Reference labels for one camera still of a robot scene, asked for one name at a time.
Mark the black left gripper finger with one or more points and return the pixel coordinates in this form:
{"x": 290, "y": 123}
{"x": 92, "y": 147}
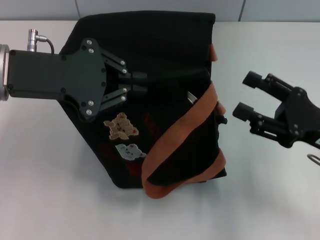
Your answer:
{"x": 136, "y": 77}
{"x": 136, "y": 90}

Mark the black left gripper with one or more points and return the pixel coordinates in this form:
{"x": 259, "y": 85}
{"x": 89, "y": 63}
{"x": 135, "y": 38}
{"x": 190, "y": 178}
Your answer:
{"x": 50, "y": 75}

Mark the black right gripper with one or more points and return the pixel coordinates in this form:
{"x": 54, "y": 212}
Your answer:
{"x": 302, "y": 117}

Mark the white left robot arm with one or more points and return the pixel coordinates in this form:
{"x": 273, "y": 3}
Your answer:
{"x": 3, "y": 72}

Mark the black zipper pull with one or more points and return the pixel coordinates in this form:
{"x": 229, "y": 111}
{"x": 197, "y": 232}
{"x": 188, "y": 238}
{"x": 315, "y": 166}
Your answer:
{"x": 223, "y": 120}

